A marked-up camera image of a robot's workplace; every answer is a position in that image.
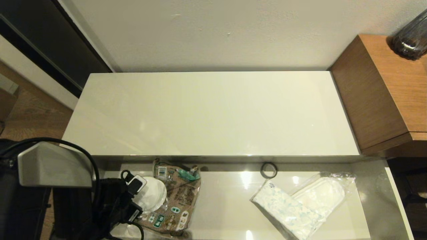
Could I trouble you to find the white slippers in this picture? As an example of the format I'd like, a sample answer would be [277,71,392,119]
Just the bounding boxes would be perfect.
[134,176,167,214]
[290,171,357,221]

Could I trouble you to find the white tissue pack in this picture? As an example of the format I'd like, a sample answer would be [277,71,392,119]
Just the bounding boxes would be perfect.
[250,180,326,240]

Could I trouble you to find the brown paper clip package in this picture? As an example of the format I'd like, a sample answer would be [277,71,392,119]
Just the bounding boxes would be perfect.
[134,159,202,238]

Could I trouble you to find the glossy white low cabinet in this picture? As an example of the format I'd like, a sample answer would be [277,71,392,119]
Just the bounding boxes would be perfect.
[62,71,361,164]

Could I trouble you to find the dark door panel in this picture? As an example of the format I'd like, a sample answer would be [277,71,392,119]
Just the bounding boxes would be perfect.
[0,0,114,99]

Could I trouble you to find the brown wooden side cabinet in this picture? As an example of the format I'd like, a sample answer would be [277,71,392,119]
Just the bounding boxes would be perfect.
[330,34,427,156]

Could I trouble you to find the dark glass vase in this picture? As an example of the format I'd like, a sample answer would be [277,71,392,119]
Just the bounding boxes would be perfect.
[390,8,427,61]

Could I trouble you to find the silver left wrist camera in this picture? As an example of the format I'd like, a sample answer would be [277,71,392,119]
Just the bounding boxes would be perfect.
[127,175,147,196]

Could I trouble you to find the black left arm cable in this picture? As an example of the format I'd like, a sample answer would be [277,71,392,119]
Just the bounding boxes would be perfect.
[0,137,101,214]

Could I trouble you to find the dark tape ring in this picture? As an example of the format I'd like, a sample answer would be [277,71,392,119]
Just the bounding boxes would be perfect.
[260,162,278,180]

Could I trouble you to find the white door frame strip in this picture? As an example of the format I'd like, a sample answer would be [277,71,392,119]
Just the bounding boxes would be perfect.
[0,33,80,111]

